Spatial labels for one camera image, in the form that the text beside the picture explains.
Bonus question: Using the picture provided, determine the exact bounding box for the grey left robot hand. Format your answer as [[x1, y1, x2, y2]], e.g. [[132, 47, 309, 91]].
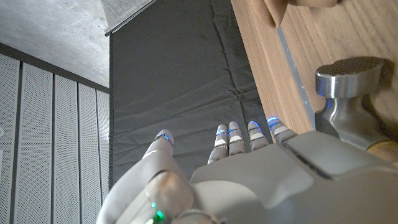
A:
[[96, 116, 398, 224]]

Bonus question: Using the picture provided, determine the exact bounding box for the grey tape strip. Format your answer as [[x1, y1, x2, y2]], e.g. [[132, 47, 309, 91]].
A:
[[275, 26, 317, 130]]

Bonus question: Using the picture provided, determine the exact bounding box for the black backdrop curtain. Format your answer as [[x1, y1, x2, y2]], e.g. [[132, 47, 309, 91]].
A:
[[108, 0, 273, 184]]

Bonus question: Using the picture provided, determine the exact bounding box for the steel meat mallet head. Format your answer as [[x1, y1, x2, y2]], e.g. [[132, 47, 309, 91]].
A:
[[314, 56, 398, 164]]

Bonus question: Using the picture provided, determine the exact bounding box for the brown jacket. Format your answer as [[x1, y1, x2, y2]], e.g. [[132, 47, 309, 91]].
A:
[[248, 0, 343, 29]]

